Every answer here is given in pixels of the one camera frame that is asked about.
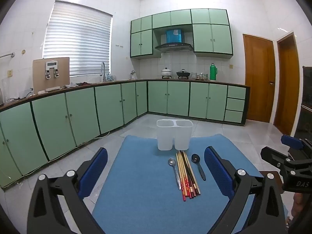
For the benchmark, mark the yellowed wall switch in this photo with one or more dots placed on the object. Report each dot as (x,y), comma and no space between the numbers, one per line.
(9,73)

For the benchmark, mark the black plastic spoon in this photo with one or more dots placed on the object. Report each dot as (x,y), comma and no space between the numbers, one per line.
(195,158)

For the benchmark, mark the white plastic utensil holder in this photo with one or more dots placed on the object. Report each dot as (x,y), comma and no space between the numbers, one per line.
(165,136)

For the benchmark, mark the black range hood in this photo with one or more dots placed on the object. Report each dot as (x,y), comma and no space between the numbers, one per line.
(174,46)

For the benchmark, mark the crumpled cloth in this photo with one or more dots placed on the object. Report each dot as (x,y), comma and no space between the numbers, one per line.
(71,85)

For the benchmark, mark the silver cooking pot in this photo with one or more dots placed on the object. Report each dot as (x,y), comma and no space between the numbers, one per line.
(166,73)

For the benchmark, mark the white window blind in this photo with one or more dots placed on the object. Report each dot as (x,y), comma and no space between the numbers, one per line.
(78,41)

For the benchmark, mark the silver metal spoon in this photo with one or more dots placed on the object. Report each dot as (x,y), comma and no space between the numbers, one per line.
(172,162)

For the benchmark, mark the black glass cabinet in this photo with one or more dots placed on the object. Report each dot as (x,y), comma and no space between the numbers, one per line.
(304,107)

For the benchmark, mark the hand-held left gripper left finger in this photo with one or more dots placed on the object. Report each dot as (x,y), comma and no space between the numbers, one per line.
(93,173)

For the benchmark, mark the person's right hand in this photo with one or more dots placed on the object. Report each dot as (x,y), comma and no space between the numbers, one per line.
(296,207)

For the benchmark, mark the chrome kitchen faucet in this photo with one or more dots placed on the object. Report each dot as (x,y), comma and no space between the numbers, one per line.
(103,65)

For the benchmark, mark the blue table mat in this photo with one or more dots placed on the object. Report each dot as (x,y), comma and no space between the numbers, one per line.
(146,187)

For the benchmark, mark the glass jar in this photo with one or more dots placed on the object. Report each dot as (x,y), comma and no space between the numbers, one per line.
(194,76)
(204,76)

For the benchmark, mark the green base cabinets with counter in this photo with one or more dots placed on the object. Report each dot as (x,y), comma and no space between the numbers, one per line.
(109,107)

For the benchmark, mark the metal wall rail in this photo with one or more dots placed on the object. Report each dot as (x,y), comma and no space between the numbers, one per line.
(7,55)

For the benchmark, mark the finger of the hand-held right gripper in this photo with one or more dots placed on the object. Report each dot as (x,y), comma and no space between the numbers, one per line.
(291,141)
(271,154)

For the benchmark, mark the bundle of chopsticks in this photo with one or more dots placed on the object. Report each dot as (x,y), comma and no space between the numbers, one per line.
(186,175)

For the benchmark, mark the brown wooden door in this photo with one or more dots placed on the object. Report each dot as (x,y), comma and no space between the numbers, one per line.
(258,78)
(287,90)

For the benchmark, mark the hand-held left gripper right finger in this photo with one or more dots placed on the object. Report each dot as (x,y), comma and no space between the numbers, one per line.
(215,170)

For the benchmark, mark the brown cardboard board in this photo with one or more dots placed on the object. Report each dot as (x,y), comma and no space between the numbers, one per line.
(39,78)

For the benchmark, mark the green thermos flask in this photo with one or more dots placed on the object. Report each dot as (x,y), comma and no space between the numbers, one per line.
(213,73)

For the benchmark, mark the black wok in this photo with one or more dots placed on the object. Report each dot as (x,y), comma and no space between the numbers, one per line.
(182,73)

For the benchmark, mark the white device on board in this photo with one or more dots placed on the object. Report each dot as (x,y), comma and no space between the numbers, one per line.
(51,64)

